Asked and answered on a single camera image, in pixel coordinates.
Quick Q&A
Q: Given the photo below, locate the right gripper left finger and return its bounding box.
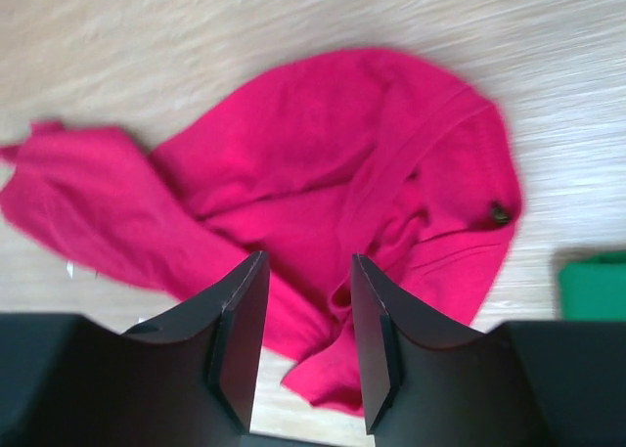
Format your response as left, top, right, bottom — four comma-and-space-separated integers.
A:
1, 252, 269, 446

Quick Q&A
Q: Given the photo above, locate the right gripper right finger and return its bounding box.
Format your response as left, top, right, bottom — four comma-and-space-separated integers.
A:
351, 254, 625, 446

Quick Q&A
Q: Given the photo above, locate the folded green t-shirt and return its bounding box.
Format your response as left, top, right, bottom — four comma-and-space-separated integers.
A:
558, 250, 625, 321

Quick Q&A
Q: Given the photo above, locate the red t-shirt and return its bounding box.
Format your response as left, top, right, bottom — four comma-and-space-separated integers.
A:
1, 48, 522, 416

